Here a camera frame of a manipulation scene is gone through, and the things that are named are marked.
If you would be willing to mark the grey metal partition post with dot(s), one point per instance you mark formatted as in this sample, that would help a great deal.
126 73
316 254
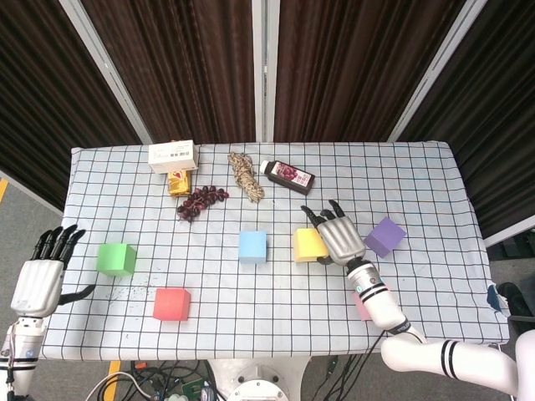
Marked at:
443 71
265 71
104 67

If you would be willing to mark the white cardboard box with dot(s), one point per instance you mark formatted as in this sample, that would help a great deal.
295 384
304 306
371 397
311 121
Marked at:
173 156

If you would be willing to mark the pink foam cube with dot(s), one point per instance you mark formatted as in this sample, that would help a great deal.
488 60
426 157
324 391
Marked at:
360 307

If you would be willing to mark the black chair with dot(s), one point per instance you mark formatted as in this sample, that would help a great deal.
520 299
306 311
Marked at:
520 305

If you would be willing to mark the white black checkered tablecloth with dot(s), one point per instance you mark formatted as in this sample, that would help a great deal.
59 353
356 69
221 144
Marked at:
267 305

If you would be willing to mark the bunch of dark grapes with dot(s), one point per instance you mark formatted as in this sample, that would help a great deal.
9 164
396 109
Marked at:
198 202

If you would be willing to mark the purple foam cube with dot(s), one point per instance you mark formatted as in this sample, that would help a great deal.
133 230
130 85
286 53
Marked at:
386 236

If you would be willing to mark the brown pleated curtain panel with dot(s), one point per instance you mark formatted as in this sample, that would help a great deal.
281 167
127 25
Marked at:
355 71
501 125
188 71
42 104

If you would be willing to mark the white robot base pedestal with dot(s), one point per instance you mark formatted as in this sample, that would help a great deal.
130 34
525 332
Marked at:
259 376

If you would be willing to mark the blue white cloth item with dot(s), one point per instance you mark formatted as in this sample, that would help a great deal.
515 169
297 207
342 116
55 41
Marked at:
496 298

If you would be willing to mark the blue foam cube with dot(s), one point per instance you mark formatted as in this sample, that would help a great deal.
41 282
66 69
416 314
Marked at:
253 246

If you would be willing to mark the yellow foam cube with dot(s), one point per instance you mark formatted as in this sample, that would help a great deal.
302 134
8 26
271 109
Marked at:
307 246

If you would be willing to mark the grey partition base rail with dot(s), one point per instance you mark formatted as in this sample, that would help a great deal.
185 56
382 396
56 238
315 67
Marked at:
510 237
29 191

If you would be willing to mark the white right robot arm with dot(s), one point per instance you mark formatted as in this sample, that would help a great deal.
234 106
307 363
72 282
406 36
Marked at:
382 305

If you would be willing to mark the red foam cube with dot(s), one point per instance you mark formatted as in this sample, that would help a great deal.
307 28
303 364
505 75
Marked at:
171 305

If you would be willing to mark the yellow snack box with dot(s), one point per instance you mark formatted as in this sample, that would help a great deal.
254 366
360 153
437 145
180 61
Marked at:
179 184

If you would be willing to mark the green foam cube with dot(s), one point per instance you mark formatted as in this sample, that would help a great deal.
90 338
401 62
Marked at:
115 259

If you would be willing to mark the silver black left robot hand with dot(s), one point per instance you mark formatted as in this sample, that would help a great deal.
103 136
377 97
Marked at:
35 288

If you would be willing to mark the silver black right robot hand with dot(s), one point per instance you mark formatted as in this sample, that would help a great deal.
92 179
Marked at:
340 240

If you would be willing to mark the green circuit board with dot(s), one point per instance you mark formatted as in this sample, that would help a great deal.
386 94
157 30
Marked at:
194 387

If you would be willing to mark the dark grape juice bottle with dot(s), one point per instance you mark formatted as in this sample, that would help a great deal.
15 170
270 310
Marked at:
290 177

